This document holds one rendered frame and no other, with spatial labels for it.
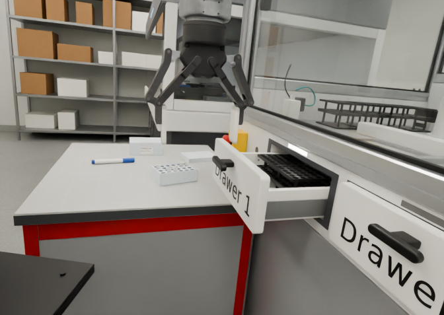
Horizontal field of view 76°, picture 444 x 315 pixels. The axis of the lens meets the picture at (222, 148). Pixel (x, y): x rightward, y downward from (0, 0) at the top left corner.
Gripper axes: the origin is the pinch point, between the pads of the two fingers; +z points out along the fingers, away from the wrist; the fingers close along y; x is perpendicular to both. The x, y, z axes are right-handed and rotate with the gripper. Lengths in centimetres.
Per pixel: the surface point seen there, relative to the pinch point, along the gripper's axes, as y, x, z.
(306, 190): 18.7, -9.6, 8.0
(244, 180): 8.1, -4.8, 7.5
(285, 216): 14.7, -9.9, 13.0
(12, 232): -88, 139, 95
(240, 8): 35, 83, -41
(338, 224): 21.6, -15.9, 11.9
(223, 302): 13, 14, 54
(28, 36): -140, 386, -40
